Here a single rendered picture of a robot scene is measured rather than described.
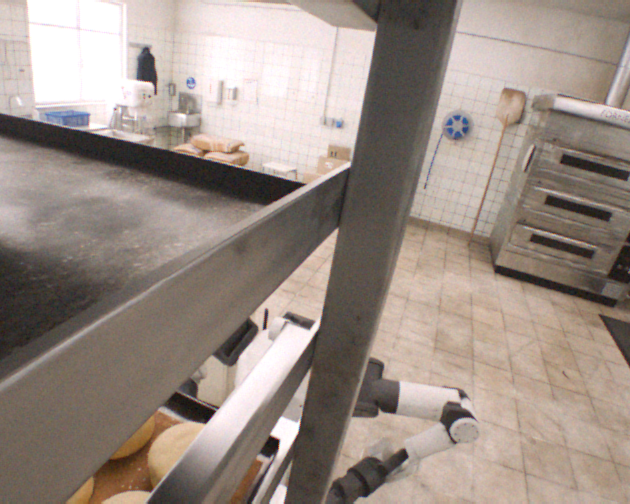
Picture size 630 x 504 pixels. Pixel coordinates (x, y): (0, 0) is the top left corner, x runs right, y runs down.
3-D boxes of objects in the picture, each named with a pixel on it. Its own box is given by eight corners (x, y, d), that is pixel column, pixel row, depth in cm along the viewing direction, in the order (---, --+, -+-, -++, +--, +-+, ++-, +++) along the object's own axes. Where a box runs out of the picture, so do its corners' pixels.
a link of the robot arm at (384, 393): (396, 376, 107) (350, 368, 109) (402, 367, 100) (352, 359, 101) (392, 417, 101) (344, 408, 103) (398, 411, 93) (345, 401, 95)
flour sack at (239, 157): (229, 170, 500) (230, 158, 493) (202, 164, 508) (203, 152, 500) (251, 161, 564) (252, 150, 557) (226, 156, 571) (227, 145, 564)
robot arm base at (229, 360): (231, 310, 122) (230, 300, 112) (262, 334, 121) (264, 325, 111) (201, 347, 116) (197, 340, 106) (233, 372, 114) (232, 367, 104)
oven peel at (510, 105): (456, 242, 495) (503, 86, 431) (456, 242, 499) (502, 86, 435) (478, 249, 487) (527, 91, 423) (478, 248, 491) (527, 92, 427)
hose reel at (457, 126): (453, 194, 504) (477, 113, 457) (453, 197, 489) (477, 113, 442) (424, 187, 514) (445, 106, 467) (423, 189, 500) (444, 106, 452)
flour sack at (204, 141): (187, 147, 525) (187, 135, 518) (201, 143, 562) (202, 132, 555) (232, 156, 514) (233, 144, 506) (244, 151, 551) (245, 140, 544)
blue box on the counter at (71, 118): (63, 128, 380) (62, 115, 374) (45, 125, 387) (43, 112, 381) (91, 125, 415) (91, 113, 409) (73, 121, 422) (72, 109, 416)
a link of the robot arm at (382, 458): (349, 456, 105) (375, 438, 112) (366, 490, 101) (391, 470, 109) (371, 451, 97) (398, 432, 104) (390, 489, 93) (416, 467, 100)
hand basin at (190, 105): (218, 149, 605) (223, 80, 558) (204, 153, 572) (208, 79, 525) (170, 139, 630) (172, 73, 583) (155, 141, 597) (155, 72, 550)
